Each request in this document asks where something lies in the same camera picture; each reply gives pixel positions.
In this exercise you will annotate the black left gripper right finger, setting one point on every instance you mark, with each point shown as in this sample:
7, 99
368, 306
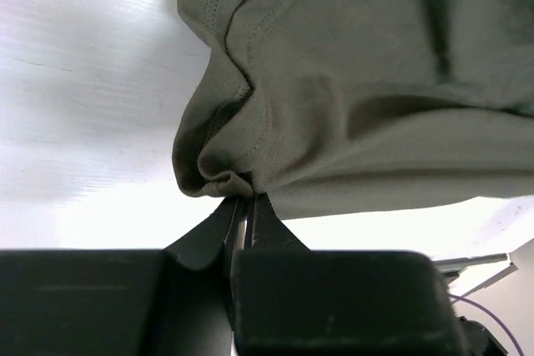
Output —
290, 300

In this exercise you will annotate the olive green shorts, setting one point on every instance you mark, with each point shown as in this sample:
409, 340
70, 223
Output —
350, 106

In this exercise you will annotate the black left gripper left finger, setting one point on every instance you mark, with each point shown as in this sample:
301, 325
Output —
121, 302

